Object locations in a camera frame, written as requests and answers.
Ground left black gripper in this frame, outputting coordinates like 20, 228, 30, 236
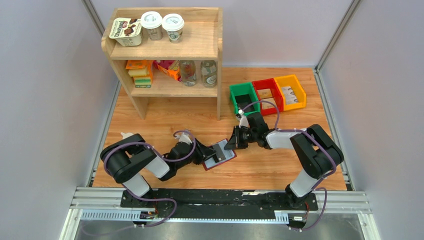
176, 138, 218, 170

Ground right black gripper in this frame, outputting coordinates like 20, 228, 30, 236
224, 125, 258, 150

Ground red leather card holder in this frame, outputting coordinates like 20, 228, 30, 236
202, 138, 237, 171

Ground dark credit card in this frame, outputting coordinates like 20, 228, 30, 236
212, 143, 227, 164
234, 94, 252, 109

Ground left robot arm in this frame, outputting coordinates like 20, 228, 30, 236
100, 130, 217, 208

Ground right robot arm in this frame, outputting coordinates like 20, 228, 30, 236
224, 112, 344, 210

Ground green plastic bin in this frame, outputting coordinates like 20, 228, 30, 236
229, 82, 260, 116

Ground cardboard pieces in red bin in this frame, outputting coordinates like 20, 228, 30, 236
257, 88, 277, 110

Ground red plastic bin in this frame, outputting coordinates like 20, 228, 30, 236
252, 78, 284, 116

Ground white packet in yellow bin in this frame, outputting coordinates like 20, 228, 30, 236
281, 86, 299, 105

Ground yellow plastic bin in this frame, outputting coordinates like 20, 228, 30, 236
274, 74, 307, 112

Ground right clear glass bottle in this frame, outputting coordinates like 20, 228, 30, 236
200, 60, 217, 88

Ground clear glass bottle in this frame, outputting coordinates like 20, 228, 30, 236
179, 60, 197, 87
200, 60, 217, 88

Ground left clear glass bottle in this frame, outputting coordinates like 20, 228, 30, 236
179, 60, 197, 87

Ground small clear squeeze bottle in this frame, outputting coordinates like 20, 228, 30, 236
120, 132, 134, 139

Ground orange snack box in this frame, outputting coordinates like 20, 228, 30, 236
153, 60, 181, 82

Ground wooden two-tier shelf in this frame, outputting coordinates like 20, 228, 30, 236
101, 7, 223, 120

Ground right white-lidded paper cup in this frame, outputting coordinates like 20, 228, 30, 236
162, 13, 185, 44

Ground white-lidded paper cup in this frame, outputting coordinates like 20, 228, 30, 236
141, 11, 163, 41
162, 13, 185, 44

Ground left white-lidded paper cup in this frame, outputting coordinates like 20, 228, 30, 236
141, 11, 163, 41

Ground Chobani yogurt tub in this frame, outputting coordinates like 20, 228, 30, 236
108, 17, 143, 47

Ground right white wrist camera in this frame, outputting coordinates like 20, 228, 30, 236
236, 109, 249, 128

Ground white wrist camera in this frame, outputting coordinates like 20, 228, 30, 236
174, 132, 193, 145
236, 109, 249, 128

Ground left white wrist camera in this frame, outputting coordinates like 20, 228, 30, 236
174, 132, 193, 145

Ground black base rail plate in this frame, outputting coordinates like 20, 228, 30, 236
120, 188, 319, 220

